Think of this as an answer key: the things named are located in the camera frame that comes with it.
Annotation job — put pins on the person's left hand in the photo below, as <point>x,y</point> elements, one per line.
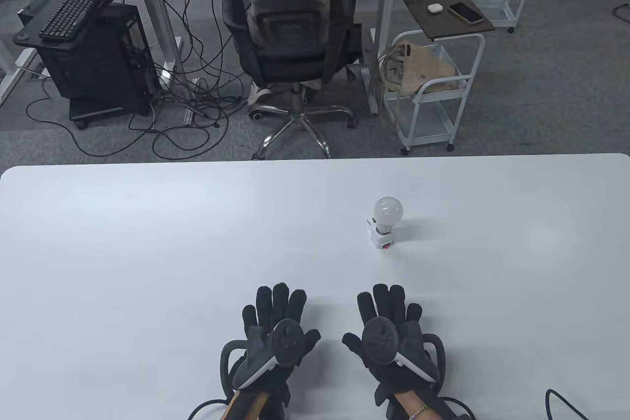
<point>266,311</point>

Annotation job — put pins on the person's right hand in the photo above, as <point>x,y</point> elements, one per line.
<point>393,306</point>

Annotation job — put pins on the white plug-in socket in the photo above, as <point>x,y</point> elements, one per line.
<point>383,241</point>

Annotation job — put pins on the white light bulb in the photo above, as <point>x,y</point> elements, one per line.
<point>388,210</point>

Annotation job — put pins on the person's left forearm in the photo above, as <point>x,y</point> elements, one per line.
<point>246,405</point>

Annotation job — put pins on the black and white right controller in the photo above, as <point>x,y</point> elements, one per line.
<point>379,339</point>

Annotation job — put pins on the black and white controller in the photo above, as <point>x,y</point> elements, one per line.
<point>379,339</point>
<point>287,341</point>

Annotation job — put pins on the black and white left controller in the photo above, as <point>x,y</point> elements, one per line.
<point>287,341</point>

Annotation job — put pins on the white power strip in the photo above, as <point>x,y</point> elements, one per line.
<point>190,105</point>

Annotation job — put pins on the beige tote bag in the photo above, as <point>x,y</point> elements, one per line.
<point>428,68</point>

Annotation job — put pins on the black mesh office chair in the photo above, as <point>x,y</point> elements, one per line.
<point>290,46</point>

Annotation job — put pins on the white cart with brown top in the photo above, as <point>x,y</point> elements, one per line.
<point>443,21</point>

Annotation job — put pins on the black computer tower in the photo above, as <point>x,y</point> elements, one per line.
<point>88,70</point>

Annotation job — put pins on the white earbuds case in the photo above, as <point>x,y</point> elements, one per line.
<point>434,8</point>

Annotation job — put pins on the smartphone with tan case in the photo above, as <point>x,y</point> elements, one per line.
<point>465,13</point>

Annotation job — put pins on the white desk foot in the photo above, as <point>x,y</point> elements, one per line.
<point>15,78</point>

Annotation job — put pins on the black keyboard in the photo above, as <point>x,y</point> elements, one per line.
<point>69,14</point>

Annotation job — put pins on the black keyboard tray stand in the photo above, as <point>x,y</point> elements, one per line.
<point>29,36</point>

